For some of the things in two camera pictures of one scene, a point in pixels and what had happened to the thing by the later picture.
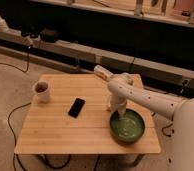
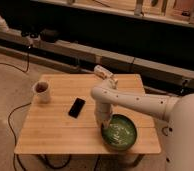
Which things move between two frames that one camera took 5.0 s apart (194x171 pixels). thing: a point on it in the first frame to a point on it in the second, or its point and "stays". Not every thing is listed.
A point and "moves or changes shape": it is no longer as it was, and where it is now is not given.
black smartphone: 76,107 stays
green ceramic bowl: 129,129 moves or changes shape
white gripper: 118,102 to 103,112
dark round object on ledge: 49,36 stays
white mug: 41,92 stays
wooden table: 50,129 stays
